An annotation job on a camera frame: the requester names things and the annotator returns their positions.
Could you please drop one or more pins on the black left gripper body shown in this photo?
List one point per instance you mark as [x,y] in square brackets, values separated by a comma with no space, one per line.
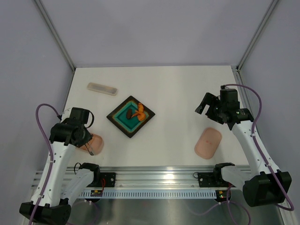
[86,137]

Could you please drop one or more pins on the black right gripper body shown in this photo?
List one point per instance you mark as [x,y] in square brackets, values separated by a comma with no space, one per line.
[215,112]

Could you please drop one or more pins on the metal food tongs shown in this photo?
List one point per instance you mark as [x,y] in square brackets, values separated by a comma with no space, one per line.
[89,149]

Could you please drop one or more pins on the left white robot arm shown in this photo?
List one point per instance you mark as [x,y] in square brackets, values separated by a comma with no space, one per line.
[51,203]

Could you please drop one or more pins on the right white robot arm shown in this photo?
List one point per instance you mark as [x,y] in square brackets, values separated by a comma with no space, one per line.
[266,184]

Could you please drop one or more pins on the pink lunch box base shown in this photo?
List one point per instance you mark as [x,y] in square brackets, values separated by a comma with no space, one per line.
[96,143]

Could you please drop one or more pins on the pink lunch box lid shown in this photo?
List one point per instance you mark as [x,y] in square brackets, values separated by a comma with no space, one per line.
[208,143]

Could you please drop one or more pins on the beige cutlery case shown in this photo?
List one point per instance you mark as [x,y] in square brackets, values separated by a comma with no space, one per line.
[102,89]

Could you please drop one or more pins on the brown meat patty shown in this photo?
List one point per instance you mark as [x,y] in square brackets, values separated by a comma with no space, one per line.
[129,113]

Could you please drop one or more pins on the orange fried chicken piece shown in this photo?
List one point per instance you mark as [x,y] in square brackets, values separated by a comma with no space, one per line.
[139,113]

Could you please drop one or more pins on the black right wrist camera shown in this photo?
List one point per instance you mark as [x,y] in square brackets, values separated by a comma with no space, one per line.
[228,96]

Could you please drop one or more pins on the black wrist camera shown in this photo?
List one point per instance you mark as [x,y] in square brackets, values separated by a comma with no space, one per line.
[78,117]
[228,96]

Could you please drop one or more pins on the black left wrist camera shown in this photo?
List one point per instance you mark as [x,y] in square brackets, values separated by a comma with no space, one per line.
[78,117]

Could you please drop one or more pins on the right aluminium frame post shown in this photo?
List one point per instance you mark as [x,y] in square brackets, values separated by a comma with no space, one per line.
[258,32]

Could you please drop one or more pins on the aluminium frame post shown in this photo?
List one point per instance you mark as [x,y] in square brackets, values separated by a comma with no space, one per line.
[258,32]
[53,31]

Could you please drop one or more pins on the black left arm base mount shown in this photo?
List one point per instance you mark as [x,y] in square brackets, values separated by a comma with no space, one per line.
[106,179]

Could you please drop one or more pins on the aluminium mounting rail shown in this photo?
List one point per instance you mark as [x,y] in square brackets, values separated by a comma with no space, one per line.
[139,177]

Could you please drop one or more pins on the white slotted cable duct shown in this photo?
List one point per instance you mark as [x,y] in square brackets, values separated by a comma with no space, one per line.
[148,194]

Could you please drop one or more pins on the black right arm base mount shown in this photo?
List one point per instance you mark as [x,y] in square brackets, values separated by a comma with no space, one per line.
[208,180]

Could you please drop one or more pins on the left aluminium frame post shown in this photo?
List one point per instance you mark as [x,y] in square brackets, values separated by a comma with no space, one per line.
[53,31]

